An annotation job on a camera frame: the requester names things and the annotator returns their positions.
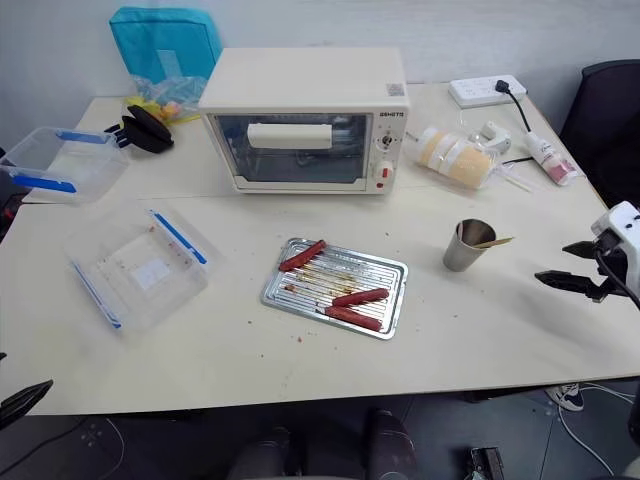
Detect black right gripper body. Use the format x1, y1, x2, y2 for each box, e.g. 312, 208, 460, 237
596, 247, 640, 303

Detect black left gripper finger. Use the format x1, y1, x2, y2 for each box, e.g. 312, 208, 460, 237
0, 379, 54, 431

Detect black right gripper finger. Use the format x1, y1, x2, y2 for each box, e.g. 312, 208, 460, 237
534, 269, 609, 303
562, 240, 602, 261

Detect white tube with pink label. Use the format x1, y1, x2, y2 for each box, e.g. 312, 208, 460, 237
522, 130, 579, 188

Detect stainless steel cup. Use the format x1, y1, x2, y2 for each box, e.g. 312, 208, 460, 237
443, 218, 498, 273

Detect white and navy sneaker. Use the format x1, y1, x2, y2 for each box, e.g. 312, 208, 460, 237
544, 382, 587, 413

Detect black office chair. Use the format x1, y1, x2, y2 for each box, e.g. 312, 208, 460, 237
559, 59, 640, 210

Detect white plastic clamp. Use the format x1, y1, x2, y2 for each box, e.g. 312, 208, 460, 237
469, 120, 513, 154

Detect wrapped stack of paper cups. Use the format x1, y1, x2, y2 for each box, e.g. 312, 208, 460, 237
404, 125, 502, 191

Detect clear container with blue clips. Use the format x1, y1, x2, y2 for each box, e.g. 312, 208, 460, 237
0, 126, 131, 204
63, 206, 212, 336

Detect white power strip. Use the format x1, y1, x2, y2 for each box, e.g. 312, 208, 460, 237
448, 74, 531, 108

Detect black box on floor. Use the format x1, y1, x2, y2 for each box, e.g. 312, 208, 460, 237
468, 446, 507, 480

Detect red sausage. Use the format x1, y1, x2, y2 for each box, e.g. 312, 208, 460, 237
278, 239, 327, 273
331, 287, 390, 308
324, 305, 383, 333

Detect ribbed metal baking tray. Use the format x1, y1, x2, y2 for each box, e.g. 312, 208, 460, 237
259, 237, 409, 342

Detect dark rounded shape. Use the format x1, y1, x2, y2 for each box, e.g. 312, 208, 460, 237
366, 408, 417, 480

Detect cream toaster oven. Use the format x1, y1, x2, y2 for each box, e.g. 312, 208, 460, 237
198, 47, 411, 196

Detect clear bag with yellow items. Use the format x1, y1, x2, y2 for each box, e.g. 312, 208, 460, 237
124, 74, 209, 124

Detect teal fabric bag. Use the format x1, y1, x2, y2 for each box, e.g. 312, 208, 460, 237
109, 5, 224, 87

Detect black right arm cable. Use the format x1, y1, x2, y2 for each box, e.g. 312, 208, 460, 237
594, 249, 640, 311

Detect white floor cable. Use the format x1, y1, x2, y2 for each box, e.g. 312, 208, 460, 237
556, 382, 640, 477

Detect black plug with cable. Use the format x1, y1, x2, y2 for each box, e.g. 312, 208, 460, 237
494, 79, 534, 134

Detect black round handled object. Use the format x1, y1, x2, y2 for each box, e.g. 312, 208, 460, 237
103, 104, 175, 155

